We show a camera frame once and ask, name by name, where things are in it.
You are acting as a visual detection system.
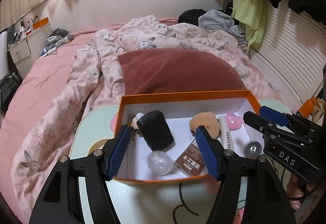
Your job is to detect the white-haired figurine keychain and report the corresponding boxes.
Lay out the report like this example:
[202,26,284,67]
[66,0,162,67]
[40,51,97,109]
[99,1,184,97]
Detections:
[131,112,145,143]

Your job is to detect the pink floral duvet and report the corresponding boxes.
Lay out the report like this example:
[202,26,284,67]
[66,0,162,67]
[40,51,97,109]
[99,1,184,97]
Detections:
[10,15,283,204]

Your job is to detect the pink heart-shaped trinket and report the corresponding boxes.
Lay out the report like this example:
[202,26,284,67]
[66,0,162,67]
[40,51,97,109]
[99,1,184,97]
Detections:
[227,112,242,130]

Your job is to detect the grey hoodie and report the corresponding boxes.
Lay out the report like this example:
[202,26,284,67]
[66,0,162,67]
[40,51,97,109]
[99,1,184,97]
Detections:
[198,9,246,45]

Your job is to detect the white bed headboard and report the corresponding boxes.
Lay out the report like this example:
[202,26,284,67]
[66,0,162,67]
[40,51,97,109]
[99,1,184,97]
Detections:
[0,0,230,43]

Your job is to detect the dark red ribbed pillow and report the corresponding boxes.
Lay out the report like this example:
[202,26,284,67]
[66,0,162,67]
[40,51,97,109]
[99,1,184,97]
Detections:
[117,48,246,96]

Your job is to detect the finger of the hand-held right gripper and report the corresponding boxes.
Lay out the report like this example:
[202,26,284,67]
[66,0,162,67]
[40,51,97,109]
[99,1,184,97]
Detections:
[259,105,319,136]
[243,111,315,146]

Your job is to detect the group of small bottles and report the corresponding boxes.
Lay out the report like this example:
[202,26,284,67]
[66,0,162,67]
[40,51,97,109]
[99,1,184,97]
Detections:
[9,15,39,45]

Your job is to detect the bubble wrap bundle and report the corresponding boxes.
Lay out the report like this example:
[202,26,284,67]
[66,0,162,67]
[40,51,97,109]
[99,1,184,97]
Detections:
[147,151,176,177]

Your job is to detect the orange cardboard box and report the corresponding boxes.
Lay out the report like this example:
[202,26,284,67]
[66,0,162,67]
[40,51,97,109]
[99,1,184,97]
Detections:
[112,90,263,186]

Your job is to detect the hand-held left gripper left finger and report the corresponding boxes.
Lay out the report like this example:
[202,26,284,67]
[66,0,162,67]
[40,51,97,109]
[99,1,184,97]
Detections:
[29,125,131,224]

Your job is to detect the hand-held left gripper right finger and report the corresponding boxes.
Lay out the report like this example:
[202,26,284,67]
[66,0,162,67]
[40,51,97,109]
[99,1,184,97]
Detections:
[195,126,297,224]

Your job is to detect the person's right hand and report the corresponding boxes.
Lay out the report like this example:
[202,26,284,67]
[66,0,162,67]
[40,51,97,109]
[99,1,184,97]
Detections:
[286,174,316,212]

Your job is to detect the white cosmetic tube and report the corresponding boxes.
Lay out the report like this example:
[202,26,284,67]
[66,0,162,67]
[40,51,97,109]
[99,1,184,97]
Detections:
[218,115,236,150]

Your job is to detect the brown card box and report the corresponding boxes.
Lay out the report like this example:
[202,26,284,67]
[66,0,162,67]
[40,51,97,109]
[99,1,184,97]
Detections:
[175,139,207,177]

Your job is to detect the light green hanging garment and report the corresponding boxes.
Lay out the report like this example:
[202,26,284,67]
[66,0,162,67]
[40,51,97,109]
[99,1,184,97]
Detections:
[230,0,267,51]

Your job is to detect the cookie plush keychain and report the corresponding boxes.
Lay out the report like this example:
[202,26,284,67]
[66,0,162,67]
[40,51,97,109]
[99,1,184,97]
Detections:
[190,111,221,138]

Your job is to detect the white blue bottle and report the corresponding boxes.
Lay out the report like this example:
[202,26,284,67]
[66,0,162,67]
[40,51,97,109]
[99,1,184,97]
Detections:
[39,47,58,57]

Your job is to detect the pink bed sheet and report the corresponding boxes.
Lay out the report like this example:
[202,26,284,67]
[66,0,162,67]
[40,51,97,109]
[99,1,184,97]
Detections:
[0,33,102,214]

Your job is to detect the mint cartoon lap table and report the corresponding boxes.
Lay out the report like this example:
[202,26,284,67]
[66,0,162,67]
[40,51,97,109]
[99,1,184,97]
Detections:
[68,100,293,224]

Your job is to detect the black bag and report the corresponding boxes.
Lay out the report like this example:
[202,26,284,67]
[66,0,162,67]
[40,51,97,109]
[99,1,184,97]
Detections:
[0,72,23,102]

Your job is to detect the white slatted wardrobe door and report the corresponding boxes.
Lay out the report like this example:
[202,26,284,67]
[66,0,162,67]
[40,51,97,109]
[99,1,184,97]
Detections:
[248,0,326,115]

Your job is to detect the grey knitted item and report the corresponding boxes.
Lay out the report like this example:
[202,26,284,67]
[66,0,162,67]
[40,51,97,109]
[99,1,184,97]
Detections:
[47,28,69,41]

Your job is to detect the small orange box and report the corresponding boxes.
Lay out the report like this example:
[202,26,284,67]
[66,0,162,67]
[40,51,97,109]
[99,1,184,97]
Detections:
[33,17,49,30]

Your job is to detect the beige cloth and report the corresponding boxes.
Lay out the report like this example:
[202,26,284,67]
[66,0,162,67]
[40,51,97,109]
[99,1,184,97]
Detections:
[312,99,326,122]

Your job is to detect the blue white patterned pouch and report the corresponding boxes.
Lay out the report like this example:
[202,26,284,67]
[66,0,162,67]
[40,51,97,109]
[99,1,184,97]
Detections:
[55,34,74,47]

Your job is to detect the dark red embossed case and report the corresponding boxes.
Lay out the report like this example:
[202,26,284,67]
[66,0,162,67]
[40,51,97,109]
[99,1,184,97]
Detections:
[139,110,176,152]

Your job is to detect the orange bottle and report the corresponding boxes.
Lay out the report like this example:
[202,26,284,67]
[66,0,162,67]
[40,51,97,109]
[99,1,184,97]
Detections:
[299,98,317,117]

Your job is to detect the black clothing pile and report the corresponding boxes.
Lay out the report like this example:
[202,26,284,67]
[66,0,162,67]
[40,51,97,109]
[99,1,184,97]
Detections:
[177,9,208,24]

